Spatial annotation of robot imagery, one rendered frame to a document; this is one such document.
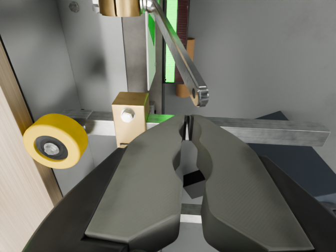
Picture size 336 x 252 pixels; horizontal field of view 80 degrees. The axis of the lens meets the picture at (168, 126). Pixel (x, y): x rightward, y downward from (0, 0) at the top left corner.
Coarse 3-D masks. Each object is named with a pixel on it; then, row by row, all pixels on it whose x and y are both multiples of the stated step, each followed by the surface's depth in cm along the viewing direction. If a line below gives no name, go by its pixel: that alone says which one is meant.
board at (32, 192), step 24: (0, 48) 24; (0, 72) 24; (0, 96) 25; (0, 120) 27; (24, 120) 29; (0, 144) 29; (0, 168) 32; (24, 168) 32; (48, 168) 35; (0, 192) 35; (24, 192) 35; (48, 192) 35; (0, 216) 40; (24, 216) 39; (0, 240) 45; (24, 240) 44
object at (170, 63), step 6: (168, 0) 36; (174, 0) 36; (168, 6) 36; (174, 6) 36; (168, 12) 37; (174, 12) 36; (168, 18) 37; (174, 18) 37; (174, 24) 38; (168, 54) 40; (168, 60) 41; (168, 66) 42; (168, 72) 42; (168, 78) 43
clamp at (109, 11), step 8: (96, 0) 23; (104, 0) 22; (112, 0) 22; (120, 0) 22; (128, 0) 22; (136, 0) 22; (104, 8) 22; (112, 8) 22; (120, 8) 22; (128, 8) 22; (136, 8) 23; (120, 16) 22; (128, 16) 23
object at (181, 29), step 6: (180, 0) 35; (186, 0) 35; (180, 6) 36; (186, 6) 36; (180, 12) 36; (186, 12) 36; (180, 18) 37; (186, 18) 37; (180, 24) 37; (186, 24) 37; (180, 30) 38; (180, 36) 39; (180, 78) 43
